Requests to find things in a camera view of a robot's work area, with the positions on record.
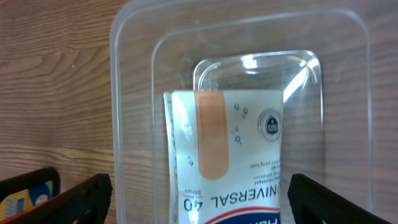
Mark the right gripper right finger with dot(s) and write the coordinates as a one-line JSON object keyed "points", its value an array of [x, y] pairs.
{"points": [[312, 203]]}

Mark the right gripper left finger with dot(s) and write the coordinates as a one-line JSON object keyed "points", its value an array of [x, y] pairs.
{"points": [[86, 203]]}

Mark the blue yellow VapoDrops box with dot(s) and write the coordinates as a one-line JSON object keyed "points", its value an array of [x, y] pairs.
{"points": [[16, 203]]}

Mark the white blue plaster box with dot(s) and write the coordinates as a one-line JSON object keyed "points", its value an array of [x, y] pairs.
{"points": [[224, 155]]}

